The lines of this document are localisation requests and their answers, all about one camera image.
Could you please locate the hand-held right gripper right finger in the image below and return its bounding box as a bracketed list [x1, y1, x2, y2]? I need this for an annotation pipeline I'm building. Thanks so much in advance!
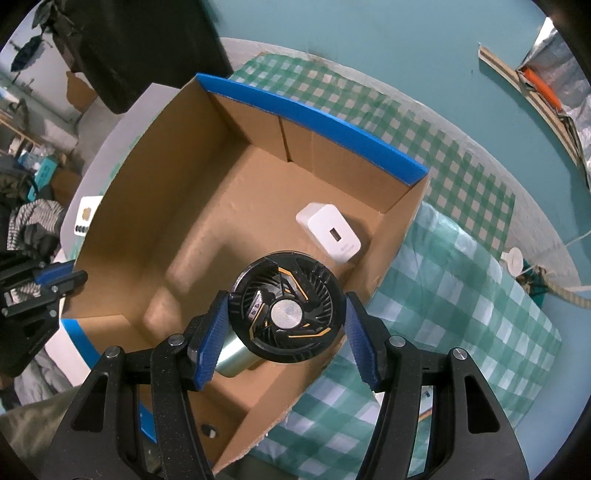
[344, 292, 531, 480]

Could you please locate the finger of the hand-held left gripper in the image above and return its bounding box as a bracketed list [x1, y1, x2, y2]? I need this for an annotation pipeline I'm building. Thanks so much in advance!
[32, 260, 89, 296]
[0, 286, 63, 321]

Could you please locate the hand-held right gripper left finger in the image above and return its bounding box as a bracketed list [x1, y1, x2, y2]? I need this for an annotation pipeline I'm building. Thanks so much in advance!
[60, 291, 232, 480]

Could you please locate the teal round jar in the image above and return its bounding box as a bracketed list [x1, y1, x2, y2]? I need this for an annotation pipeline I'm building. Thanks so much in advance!
[215, 330, 262, 378]

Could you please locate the black round fan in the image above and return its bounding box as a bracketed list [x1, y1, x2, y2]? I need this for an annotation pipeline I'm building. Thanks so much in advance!
[229, 251, 347, 365]

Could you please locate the white charger cube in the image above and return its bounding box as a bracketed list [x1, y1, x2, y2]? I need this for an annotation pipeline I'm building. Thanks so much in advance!
[295, 202, 365, 266]

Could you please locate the cardboard box with blue edges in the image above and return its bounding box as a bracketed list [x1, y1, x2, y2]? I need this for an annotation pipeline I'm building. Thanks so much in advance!
[60, 73, 432, 476]

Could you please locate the striped cloth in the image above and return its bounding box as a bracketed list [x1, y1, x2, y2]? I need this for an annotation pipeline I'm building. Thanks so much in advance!
[7, 199, 65, 252]

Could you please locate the olive green cloth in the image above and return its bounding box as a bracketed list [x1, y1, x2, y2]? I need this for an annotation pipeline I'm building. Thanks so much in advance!
[0, 388, 93, 480]

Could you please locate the teal box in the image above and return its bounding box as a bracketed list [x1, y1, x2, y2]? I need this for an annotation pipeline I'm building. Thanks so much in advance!
[28, 157, 58, 201]

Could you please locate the white round plastic object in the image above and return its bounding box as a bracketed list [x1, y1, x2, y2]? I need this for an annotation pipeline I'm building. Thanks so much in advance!
[501, 247, 527, 278]

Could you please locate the dark patterned cloth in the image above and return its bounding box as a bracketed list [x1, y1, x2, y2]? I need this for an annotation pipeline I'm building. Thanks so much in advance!
[515, 268, 555, 305]

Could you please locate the cardboard piece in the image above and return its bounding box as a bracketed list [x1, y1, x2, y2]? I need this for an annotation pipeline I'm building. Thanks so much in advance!
[65, 69, 100, 114]

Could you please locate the black hanging cloth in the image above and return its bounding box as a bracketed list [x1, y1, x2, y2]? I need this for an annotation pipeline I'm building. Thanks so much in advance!
[44, 0, 236, 115]

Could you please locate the wooden window ledge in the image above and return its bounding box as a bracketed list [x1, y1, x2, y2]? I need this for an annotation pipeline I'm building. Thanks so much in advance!
[478, 43, 587, 169]

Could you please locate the orange oblong object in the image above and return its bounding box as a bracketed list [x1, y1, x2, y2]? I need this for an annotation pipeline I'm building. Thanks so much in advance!
[526, 68, 565, 112]

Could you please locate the silver crinkled curtain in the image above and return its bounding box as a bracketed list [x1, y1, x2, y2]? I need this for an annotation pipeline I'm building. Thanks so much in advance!
[517, 16, 591, 185]

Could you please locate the beige rope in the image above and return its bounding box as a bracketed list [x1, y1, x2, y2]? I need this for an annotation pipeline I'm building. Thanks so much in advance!
[531, 263, 591, 310]

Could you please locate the white cable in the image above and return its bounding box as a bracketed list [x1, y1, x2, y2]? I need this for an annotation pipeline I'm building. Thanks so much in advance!
[531, 228, 591, 271]

